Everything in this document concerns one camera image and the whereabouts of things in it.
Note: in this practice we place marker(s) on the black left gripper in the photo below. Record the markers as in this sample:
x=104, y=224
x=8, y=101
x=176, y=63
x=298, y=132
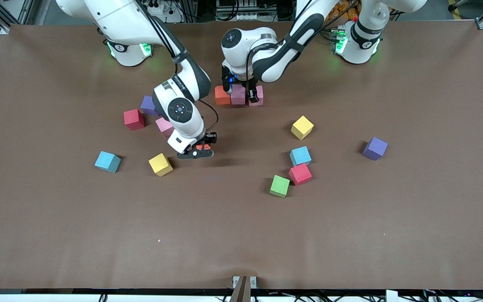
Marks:
x=252, y=89

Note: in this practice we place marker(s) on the pink foam cube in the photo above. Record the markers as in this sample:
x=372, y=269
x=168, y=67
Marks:
x=238, y=96
x=261, y=98
x=164, y=126

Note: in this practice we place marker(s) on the orange foam cube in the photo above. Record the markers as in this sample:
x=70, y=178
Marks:
x=201, y=147
x=222, y=97

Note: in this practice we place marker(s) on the yellow foam cube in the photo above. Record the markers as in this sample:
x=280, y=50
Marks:
x=302, y=127
x=160, y=165

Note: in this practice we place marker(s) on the blue foam cube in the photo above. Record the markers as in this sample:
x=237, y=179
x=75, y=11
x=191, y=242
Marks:
x=300, y=156
x=107, y=162

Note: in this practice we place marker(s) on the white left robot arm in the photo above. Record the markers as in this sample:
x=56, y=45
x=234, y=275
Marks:
x=241, y=46

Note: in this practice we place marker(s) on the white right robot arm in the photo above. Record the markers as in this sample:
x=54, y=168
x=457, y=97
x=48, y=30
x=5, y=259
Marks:
x=189, y=130

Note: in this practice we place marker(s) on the purple foam cube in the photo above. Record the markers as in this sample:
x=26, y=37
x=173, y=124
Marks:
x=147, y=105
x=375, y=148

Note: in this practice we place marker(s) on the white electronics unit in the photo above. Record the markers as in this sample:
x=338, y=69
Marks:
x=245, y=16

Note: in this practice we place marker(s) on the red foam cube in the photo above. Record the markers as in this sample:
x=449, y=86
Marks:
x=300, y=174
x=134, y=120

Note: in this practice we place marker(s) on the green foam cube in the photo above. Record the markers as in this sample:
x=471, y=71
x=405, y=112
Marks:
x=279, y=186

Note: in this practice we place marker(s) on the bag of orange items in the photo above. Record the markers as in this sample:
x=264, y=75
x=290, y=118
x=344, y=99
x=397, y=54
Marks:
x=342, y=12

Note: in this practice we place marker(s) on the white power strip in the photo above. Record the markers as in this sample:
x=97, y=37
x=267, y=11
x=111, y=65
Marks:
x=158, y=6

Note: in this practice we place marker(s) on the silver table edge bracket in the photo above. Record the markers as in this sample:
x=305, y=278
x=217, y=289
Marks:
x=236, y=280

